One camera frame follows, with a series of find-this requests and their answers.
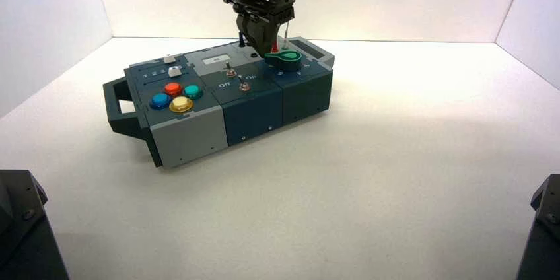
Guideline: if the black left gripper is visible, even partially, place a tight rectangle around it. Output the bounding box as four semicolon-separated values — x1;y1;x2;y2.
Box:
217;0;295;58

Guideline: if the green rotary knob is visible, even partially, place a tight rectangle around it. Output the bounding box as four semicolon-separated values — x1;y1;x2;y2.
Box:
263;50;304;73

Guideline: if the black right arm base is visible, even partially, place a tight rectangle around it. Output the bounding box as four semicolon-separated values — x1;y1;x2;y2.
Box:
516;174;560;280

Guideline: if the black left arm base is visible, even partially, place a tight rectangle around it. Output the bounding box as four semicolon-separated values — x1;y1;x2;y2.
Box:
0;168;70;280

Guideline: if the grey and teal control box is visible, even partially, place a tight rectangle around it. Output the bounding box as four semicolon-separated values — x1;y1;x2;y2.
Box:
102;36;336;170

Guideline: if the teal round push button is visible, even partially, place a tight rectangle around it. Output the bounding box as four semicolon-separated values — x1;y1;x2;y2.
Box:
182;85;204;100

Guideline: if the yellow round push button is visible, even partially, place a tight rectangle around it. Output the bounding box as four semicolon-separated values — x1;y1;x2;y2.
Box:
168;96;195;114

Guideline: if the blue round push button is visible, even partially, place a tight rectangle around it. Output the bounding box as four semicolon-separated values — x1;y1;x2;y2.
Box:
150;92;172;110

